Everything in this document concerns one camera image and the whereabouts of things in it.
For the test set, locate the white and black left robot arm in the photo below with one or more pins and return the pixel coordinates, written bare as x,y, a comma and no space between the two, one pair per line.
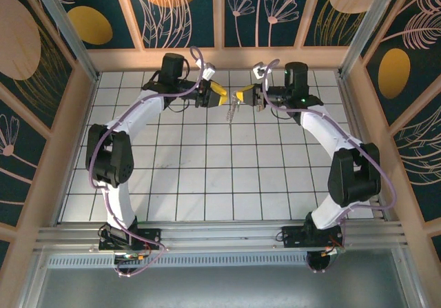
144,111

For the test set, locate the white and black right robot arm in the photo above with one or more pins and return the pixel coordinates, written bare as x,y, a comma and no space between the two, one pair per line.
324,129

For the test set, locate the grey metal panel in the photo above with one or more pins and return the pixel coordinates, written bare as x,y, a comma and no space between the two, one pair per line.
220,287

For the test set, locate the aluminium side rail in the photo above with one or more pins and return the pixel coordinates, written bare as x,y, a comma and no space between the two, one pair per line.
352,108

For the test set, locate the aluminium frame post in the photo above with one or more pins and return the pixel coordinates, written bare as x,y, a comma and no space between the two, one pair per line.
369,29
67,29

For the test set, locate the aluminium mounting rail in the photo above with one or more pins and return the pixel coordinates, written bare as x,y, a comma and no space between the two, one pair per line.
220,237

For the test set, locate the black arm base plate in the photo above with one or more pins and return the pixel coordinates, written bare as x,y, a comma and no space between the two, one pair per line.
289,239
153,236

